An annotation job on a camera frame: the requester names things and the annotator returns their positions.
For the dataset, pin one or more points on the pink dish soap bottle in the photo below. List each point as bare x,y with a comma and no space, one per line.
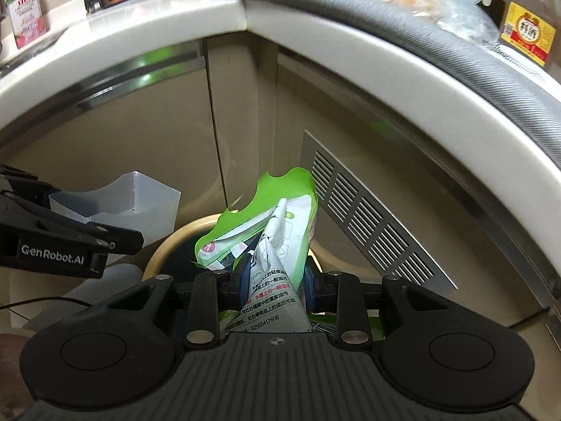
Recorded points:
26,17

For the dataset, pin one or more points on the translucent plastic box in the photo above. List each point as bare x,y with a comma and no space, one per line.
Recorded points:
144,210

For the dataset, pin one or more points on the grey counter mat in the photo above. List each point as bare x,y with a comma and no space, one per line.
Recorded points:
438,48

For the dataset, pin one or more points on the green wet wipes packet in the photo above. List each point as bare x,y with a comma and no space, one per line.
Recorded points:
271,245

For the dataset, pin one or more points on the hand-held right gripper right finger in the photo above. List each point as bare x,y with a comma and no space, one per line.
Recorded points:
309,291

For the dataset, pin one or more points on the clear plastic bag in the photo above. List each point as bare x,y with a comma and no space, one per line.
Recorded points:
460,13

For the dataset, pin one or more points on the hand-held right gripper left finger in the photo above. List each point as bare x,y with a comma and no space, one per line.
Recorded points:
228,285

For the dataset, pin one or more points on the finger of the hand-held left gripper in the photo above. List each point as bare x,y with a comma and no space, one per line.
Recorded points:
118,241

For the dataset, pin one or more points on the metal cabinet vent grille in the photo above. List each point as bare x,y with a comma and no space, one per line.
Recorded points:
372,215

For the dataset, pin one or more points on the large cooking wine jug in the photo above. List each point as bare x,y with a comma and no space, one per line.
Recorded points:
530,30

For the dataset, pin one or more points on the beige-rimmed trash can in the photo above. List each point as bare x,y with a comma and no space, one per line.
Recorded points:
175,237

